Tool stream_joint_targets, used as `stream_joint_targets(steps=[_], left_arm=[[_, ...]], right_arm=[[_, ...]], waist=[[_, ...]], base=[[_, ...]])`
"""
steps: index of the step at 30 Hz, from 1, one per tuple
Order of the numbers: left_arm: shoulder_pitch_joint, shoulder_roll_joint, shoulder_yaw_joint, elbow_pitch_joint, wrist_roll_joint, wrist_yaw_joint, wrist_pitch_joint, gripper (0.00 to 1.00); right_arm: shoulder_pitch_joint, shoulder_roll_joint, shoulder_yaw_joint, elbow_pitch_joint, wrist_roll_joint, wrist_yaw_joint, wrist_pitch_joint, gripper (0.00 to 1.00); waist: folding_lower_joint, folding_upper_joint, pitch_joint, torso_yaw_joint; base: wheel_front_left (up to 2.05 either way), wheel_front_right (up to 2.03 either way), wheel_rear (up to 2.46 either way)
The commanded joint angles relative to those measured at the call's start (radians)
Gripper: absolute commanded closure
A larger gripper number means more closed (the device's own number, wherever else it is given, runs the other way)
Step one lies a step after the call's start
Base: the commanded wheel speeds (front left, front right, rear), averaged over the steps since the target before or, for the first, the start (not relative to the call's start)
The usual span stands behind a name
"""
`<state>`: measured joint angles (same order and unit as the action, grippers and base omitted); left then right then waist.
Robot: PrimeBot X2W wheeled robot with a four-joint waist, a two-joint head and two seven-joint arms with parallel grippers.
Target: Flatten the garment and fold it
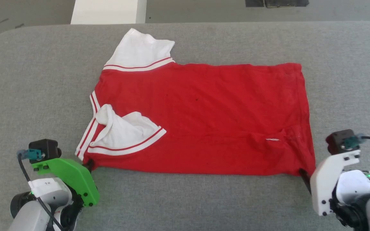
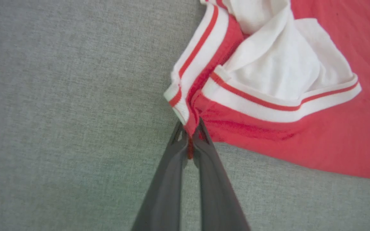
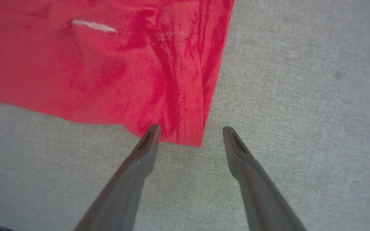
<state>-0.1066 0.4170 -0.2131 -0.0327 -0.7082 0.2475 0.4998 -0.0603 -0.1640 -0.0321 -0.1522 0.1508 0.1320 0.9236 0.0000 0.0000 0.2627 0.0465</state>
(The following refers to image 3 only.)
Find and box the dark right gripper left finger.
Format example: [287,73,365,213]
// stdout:
[74,124,162,231]

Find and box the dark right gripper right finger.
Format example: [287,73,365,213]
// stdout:
[223,126,308,231]

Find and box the red and white garment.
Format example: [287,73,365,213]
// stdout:
[0,0,235,148]

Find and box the grey fabric sofa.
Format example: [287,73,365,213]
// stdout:
[0,0,370,231]

